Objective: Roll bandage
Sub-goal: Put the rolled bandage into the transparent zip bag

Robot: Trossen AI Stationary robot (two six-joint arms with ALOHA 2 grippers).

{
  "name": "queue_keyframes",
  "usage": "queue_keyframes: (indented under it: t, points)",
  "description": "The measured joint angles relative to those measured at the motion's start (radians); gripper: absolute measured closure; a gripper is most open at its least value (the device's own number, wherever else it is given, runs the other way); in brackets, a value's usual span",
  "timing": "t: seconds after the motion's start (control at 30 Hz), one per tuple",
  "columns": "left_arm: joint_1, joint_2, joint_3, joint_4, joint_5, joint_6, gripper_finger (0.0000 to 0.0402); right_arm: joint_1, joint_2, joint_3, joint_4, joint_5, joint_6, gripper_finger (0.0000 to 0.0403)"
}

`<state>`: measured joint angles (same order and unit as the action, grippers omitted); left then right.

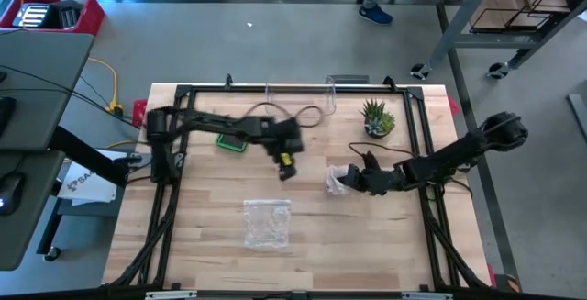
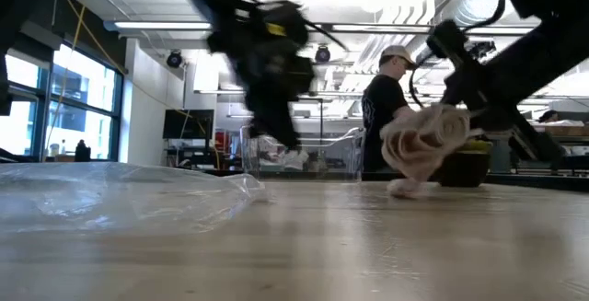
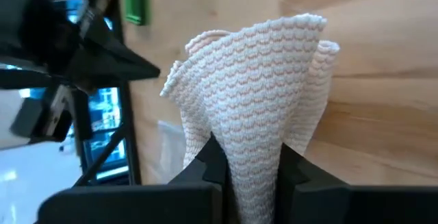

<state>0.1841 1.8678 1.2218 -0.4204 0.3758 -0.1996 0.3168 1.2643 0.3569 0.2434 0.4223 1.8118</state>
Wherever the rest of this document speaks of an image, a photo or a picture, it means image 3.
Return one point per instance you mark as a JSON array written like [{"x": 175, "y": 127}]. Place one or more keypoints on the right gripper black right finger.
[{"x": 342, "y": 205}]

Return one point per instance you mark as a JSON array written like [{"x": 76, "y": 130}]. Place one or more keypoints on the white elastic bandage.
[{"x": 256, "y": 90}]

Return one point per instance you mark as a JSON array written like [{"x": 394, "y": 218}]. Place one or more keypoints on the green container lid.
[{"x": 137, "y": 1}]

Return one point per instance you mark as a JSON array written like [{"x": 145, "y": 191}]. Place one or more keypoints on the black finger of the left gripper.
[
  {"x": 44, "y": 118},
  {"x": 109, "y": 63}
]

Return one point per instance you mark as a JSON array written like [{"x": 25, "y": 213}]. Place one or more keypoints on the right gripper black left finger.
[{"x": 137, "y": 205}]

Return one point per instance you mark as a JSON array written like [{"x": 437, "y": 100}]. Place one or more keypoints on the lit display screen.
[{"x": 106, "y": 111}]

